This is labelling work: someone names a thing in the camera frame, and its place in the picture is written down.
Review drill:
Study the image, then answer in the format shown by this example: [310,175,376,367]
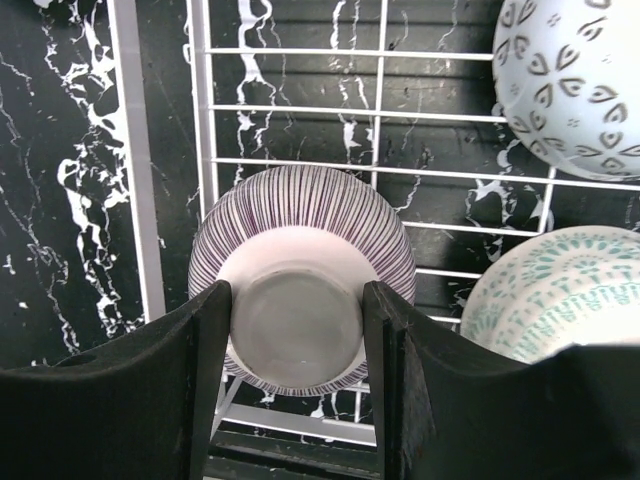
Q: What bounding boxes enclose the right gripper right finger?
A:
[362,281,639,479]

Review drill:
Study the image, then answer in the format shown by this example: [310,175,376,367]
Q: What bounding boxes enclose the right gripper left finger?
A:
[1,281,232,479]

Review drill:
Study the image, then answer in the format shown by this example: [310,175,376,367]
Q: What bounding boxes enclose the green patterned white bowl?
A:
[461,225,639,364]

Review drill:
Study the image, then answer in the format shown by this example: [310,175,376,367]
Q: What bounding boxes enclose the purple striped bowl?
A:
[188,165,416,397]

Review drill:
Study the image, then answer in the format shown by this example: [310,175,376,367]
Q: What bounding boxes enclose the red white patterned bowl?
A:
[492,0,639,182]

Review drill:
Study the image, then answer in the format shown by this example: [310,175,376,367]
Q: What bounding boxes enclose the white wire dish rack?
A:
[107,0,640,449]

